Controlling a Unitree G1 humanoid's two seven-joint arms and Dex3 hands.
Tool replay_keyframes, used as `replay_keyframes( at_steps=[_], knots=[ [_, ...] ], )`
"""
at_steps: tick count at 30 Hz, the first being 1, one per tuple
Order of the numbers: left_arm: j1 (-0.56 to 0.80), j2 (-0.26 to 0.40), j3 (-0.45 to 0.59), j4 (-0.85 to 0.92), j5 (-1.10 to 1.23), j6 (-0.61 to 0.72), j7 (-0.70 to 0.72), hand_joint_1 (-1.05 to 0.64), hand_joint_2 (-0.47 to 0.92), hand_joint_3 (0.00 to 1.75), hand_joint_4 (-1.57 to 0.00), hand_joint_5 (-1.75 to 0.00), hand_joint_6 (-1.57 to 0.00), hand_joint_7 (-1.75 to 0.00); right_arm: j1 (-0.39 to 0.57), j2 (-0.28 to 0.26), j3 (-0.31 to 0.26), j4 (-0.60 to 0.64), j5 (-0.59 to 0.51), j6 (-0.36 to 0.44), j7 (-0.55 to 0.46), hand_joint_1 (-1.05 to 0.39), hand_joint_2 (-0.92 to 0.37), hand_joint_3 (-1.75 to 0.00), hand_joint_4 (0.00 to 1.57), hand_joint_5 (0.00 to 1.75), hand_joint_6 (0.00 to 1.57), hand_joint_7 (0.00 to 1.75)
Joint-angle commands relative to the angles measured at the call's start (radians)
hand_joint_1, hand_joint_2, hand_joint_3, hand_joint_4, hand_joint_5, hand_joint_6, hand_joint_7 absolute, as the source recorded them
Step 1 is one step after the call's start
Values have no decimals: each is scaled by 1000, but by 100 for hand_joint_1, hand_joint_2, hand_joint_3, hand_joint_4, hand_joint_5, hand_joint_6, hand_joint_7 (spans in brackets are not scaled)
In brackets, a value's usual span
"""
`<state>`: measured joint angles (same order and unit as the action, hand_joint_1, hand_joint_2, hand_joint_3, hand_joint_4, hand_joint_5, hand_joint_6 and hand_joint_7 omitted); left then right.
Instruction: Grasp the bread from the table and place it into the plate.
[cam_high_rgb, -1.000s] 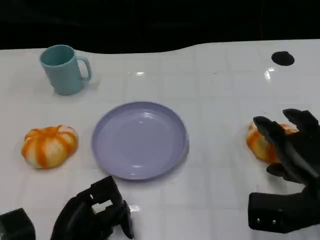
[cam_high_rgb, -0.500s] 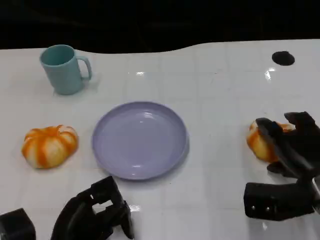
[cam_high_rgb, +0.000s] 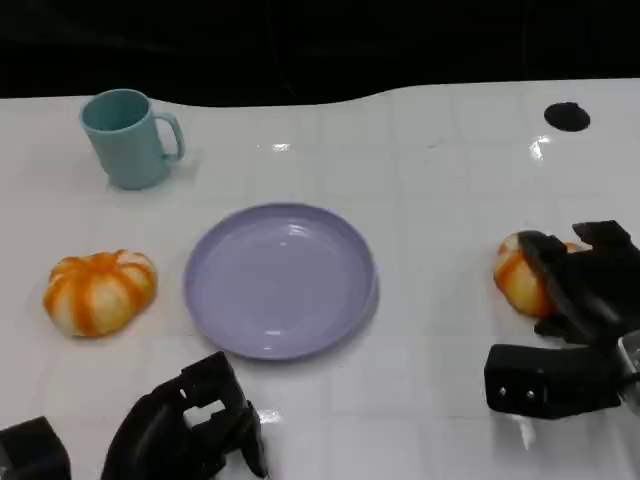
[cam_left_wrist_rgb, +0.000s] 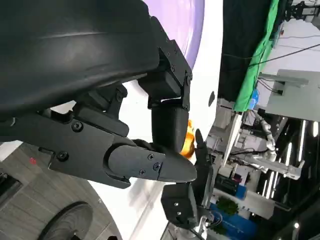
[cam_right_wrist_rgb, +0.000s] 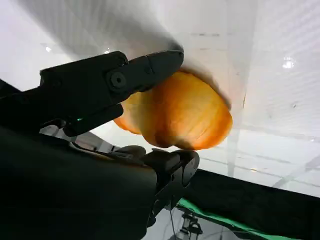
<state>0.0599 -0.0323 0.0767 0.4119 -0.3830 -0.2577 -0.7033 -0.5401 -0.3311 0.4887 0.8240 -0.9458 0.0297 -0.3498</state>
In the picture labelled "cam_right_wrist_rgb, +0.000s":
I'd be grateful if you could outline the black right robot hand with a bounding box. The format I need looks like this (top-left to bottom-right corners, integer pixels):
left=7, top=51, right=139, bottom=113
left=0, top=49, right=201, bottom=240

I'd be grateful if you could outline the orange and white bread roll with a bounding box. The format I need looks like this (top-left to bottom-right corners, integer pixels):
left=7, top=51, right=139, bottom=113
left=113, top=70, right=234, bottom=151

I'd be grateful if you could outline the black metal stand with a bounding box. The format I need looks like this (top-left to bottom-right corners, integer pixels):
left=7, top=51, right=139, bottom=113
left=180, top=211, right=204, bottom=240

